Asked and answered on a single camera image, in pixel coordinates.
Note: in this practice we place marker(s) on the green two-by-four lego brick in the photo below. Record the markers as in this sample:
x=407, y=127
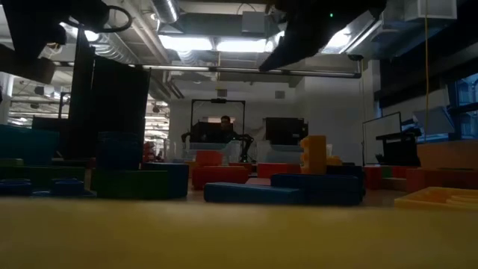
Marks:
x=41, y=175

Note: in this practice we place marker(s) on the magenta two-by-four lego brick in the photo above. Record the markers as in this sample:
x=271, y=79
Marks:
x=218, y=177

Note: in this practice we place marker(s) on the green wooden cube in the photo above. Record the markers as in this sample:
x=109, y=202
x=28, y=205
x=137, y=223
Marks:
x=386, y=172

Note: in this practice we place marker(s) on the ceiling light panel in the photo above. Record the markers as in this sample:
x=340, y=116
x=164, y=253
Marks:
x=186, y=43
x=241, y=45

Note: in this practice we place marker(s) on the long pink wooden block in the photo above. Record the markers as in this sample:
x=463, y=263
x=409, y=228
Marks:
x=257, y=182

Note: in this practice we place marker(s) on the yellow lego brick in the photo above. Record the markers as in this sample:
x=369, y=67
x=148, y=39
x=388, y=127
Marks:
x=315, y=153

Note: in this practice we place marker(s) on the grey tilted panel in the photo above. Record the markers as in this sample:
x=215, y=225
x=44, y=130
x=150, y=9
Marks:
x=433, y=121

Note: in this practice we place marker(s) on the grey ceiling unit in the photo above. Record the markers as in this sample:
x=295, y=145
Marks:
x=254, y=22

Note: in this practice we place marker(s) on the black background box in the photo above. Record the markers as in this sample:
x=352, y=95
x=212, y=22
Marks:
x=285, y=130

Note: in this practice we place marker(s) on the black background station frame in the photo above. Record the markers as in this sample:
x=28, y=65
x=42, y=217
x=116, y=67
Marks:
x=218, y=101

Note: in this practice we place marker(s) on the orange square lego brick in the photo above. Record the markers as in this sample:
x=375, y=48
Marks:
x=209, y=158

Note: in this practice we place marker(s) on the black background monitor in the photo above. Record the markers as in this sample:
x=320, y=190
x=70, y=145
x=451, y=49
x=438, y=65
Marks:
x=199, y=134

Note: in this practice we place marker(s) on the window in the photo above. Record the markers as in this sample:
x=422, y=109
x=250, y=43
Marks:
x=465, y=104

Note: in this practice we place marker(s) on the blue square lego brick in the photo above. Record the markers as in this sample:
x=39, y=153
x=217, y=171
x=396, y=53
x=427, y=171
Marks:
x=67, y=187
x=119, y=151

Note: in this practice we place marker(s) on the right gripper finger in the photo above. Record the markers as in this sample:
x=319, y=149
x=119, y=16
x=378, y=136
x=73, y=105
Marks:
x=284, y=48

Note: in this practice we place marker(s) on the salmon wooden block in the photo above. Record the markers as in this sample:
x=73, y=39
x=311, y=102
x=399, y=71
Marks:
x=440, y=181

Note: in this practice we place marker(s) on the whiteboard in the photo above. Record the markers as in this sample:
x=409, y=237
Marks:
x=381, y=138

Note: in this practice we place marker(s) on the silver ventilation duct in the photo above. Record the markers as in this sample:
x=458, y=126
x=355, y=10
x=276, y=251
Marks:
x=166, y=9

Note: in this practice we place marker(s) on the black partition stand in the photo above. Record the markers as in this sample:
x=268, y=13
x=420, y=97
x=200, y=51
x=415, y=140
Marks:
x=119, y=112

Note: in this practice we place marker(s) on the white ceiling box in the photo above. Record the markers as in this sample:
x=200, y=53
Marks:
x=429, y=9

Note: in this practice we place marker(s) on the person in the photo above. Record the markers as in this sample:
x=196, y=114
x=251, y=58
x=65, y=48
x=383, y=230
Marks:
x=225, y=121

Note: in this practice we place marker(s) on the beige wooden block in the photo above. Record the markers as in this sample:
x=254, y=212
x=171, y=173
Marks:
x=394, y=184

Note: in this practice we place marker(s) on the orange translucent bin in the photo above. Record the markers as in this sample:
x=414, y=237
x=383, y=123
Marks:
x=448, y=155

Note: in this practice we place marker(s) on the black background robot arm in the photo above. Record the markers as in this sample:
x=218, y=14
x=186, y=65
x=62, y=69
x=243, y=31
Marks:
x=246, y=147

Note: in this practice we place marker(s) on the pink-red arch block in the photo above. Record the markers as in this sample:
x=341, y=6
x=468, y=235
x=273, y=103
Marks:
x=371, y=175

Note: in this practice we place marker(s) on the grey ceiling pipe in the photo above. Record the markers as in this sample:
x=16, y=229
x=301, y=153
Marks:
x=231, y=69

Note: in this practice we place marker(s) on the teal plastic bin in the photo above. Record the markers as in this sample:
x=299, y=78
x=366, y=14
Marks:
x=26, y=145

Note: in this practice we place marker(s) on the green wooden block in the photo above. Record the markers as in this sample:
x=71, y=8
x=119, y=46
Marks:
x=127, y=185

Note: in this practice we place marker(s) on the long blue wooden block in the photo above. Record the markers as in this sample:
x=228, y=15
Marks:
x=246, y=193

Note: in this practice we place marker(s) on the orange two-by-four lego brick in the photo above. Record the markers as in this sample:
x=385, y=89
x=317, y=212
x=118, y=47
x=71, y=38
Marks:
x=429, y=200

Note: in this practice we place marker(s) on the black background desk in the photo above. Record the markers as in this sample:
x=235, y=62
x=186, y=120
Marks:
x=399, y=149

